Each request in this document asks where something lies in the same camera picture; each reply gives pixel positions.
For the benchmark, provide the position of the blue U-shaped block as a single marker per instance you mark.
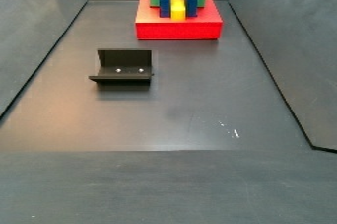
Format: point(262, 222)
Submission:
point(190, 8)

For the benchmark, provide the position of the black angled fixture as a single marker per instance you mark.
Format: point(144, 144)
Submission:
point(124, 65)

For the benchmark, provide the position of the yellow long block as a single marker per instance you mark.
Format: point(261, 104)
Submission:
point(177, 10)

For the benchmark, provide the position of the red base board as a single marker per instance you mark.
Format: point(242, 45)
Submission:
point(151, 27)

